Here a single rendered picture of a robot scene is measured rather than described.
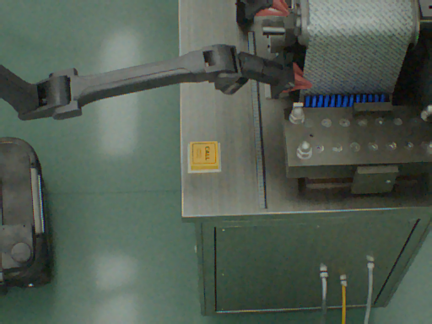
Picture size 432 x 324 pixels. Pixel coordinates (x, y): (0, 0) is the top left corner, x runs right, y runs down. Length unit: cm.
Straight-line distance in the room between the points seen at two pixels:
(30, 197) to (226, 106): 94
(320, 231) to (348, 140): 29
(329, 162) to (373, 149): 12
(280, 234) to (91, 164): 117
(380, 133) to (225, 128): 41
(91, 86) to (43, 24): 168
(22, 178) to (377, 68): 140
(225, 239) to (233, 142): 25
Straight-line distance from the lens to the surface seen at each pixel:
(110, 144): 317
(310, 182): 205
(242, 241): 218
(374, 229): 218
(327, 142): 198
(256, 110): 216
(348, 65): 195
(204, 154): 206
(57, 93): 190
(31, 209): 282
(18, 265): 270
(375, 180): 201
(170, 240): 297
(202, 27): 232
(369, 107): 202
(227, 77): 185
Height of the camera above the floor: 273
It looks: 61 degrees down
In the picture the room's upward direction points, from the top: straight up
